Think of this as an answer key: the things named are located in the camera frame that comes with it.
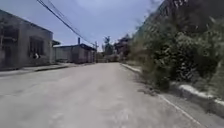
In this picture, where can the dark distant building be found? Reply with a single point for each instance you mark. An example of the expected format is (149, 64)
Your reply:
(122, 45)

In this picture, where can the overgrown bushy slope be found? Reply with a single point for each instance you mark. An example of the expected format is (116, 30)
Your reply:
(173, 50)

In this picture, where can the grey concrete road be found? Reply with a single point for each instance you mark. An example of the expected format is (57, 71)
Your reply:
(83, 96)

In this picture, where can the pale concrete kerb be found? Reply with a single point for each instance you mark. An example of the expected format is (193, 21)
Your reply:
(197, 95)

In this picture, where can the grey raised pavement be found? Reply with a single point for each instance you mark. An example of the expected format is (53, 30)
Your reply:
(43, 68)

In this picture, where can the distant trees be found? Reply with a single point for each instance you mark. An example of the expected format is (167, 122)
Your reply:
(107, 48)

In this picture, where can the grey concrete building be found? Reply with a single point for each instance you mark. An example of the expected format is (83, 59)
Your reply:
(23, 37)

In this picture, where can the small grey building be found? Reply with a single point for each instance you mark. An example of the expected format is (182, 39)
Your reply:
(70, 53)

